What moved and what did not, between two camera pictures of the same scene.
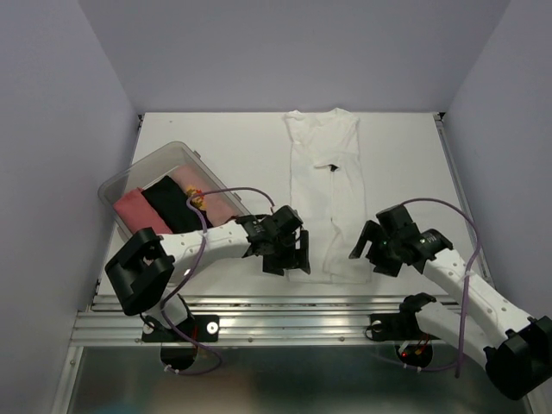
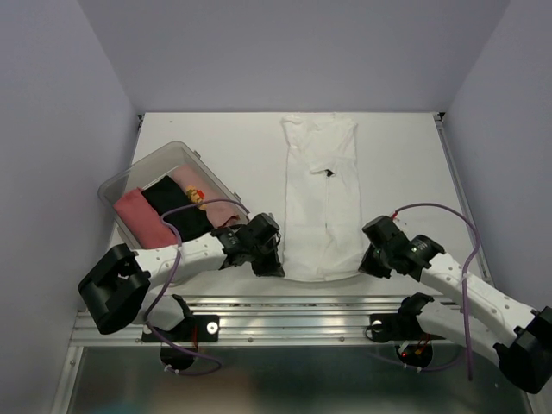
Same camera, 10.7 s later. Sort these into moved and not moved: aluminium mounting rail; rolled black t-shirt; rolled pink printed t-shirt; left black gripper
Moved: left black gripper
Not moved: rolled black t-shirt; rolled pink printed t-shirt; aluminium mounting rail
